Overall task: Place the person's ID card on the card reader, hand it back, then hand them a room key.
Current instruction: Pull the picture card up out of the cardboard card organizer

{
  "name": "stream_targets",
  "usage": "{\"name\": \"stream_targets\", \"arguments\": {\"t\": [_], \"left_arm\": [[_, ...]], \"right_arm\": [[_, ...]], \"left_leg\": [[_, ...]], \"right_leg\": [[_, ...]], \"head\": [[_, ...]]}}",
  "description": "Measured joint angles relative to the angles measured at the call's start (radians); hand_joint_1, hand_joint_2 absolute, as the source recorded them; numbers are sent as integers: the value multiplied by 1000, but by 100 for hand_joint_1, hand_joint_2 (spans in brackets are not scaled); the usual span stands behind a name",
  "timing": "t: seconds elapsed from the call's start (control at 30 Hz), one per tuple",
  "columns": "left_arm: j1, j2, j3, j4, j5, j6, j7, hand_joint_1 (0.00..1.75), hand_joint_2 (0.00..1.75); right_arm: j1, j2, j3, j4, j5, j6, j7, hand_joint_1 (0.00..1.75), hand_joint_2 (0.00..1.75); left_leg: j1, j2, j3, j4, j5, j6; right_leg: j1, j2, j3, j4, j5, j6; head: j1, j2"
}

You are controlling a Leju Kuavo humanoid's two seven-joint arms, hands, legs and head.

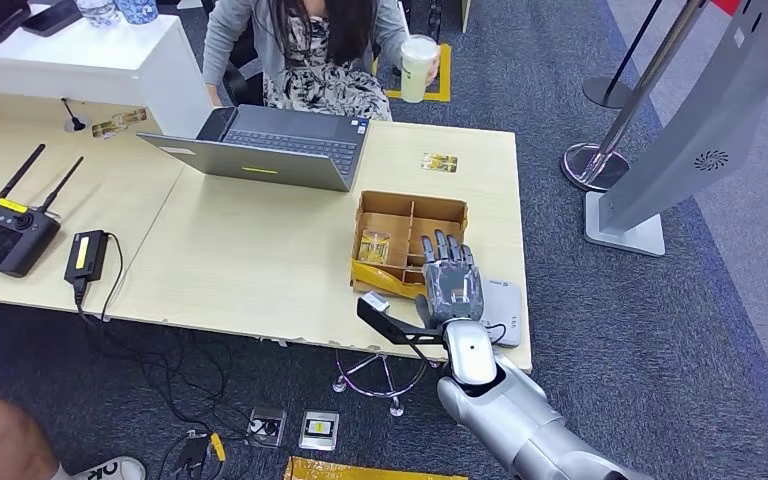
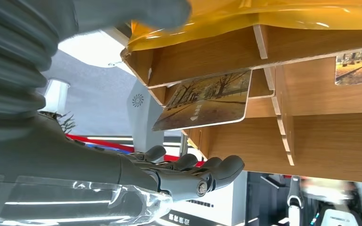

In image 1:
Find person's left hand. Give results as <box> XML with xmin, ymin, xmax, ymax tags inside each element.
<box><xmin>423</xmin><ymin>44</ymin><xmax>444</xmax><ymax>87</ymax></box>

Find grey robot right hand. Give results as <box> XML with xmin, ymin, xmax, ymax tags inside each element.
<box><xmin>415</xmin><ymin>230</ymin><xmax>486</xmax><ymax>329</ymax></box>

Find pale green drink cup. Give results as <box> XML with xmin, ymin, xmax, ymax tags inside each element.
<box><xmin>399</xmin><ymin>34</ymin><xmax>440</xmax><ymax>105</ymax></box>

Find autumn trees ID card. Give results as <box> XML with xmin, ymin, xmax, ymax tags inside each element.
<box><xmin>421</xmin><ymin>152</ymin><xmax>459</xmax><ymax>174</ymax></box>

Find white card reader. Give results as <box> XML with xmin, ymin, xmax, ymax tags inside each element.
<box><xmin>479</xmin><ymin>278</ymin><xmax>523</xmax><ymax>349</ymax></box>

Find gold patterned card strip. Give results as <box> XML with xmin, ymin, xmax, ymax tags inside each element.
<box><xmin>89</xmin><ymin>109</ymin><xmax>148</xmax><ymax>140</ymax></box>

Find person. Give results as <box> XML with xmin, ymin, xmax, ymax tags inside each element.
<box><xmin>201</xmin><ymin>0</ymin><xmax>445</xmax><ymax>124</ymax></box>

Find black office chair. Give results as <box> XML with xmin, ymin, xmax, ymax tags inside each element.
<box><xmin>221</xmin><ymin>19</ymin><xmax>267</xmax><ymax>107</ymax></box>

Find black upright stand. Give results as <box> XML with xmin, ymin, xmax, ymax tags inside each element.
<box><xmin>426</xmin><ymin>0</ymin><xmax>444</xmax><ymax>42</ymax></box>

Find grey laptop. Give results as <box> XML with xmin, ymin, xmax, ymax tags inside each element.
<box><xmin>135</xmin><ymin>104</ymin><xmax>370</xmax><ymax>194</ymax></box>

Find cardboard divider box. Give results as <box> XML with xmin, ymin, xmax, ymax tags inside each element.
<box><xmin>349</xmin><ymin>190</ymin><xmax>470</xmax><ymax>301</ymax></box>

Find blue patterned cup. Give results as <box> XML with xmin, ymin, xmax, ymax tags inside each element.
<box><xmin>112</xmin><ymin>0</ymin><xmax>159</xmax><ymax>26</ymax></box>

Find white cabinet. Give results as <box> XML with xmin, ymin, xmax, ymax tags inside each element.
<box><xmin>0</xmin><ymin>5</ymin><xmax>216</xmax><ymax>140</ymax></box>

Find chrome stool base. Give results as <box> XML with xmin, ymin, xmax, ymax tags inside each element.
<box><xmin>330</xmin><ymin>349</ymin><xmax>440</xmax><ymax>419</ymax></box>

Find clear water bottle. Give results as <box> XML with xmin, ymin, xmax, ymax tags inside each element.
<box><xmin>73</xmin><ymin>0</ymin><xmax>122</xmax><ymax>29</ymax></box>

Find black phone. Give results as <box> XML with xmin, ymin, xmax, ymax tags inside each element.
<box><xmin>20</xmin><ymin>0</ymin><xmax>83</xmax><ymax>39</ymax></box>

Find steel floor socket yellow sticker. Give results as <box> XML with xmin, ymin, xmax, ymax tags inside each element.
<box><xmin>297</xmin><ymin>410</ymin><xmax>340</xmax><ymax>453</ymax></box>

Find black power adapter yellow label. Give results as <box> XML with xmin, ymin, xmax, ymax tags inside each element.
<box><xmin>63</xmin><ymin>229</ymin><xmax>110</xmax><ymax>287</ymax></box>

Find yellow taped cardboard sheet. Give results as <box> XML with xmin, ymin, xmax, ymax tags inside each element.
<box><xmin>283</xmin><ymin>455</ymin><xmax>468</xmax><ymax>480</ymax></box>

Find steel floor socket with plugs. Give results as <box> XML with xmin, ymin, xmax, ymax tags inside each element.
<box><xmin>244</xmin><ymin>407</ymin><xmax>288</xmax><ymax>450</ymax></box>

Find black remote controller with antennas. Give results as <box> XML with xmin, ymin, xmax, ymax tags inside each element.
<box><xmin>0</xmin><ymin>143</ymin><xmax>85</xmax><ymax>280</ymax></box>

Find grey kiosk stand swirl logo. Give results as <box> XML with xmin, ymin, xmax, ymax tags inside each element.
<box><xmin>582</xmin><ymin>0</ymin><xmax>768</xmax><ymax>258</ymax></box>

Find black plug with yellow tag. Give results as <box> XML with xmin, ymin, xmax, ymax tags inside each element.
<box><xmin>158</xmin><ymin>430</ymin><xmax>228</xmax><ymax>480</ymax></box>

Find white sneaker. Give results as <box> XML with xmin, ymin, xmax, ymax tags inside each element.
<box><xmin>65</xmin><ymin>457</ymin><xmax>148</xmax><ymax>480</ymax></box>

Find bystander's bare leg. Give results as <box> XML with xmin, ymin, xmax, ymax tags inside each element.
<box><xmin>0</xmin><ymin>394</ymin><xmax>61</xmax><ymax>480</ymax></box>

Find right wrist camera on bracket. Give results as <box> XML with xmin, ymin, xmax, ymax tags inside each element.
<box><xmin>356</xmin><ymin>290</ymin><xmax>445</xmax><ymax>347</ymax></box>

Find black stanchion post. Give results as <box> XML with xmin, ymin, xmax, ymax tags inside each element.
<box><xmin>580</xmin><ymin>0</ymin><xmax>664</xmax><ymax>111</ymax></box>

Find chrome stanchion post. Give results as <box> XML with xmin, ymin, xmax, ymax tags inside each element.
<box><xmin>559</xmin><ymin>0</ymin><xmax>707</xmax><ymax>195</ymax></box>

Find black power cable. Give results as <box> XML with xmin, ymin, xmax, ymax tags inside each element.
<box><xmin>72</xmin><ymin>231</ymin><xmax>273</xmax><ymax>465</ymax></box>

